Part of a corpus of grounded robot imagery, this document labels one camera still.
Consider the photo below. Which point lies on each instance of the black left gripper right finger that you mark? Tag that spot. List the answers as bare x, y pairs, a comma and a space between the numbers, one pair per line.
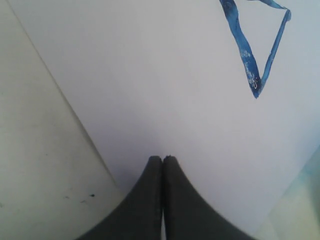
187, 216

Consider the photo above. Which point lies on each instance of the white paper sheet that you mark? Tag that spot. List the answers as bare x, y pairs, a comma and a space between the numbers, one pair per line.
166, 77

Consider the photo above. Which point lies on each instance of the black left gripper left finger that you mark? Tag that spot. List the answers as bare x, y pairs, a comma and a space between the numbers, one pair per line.
139, 215

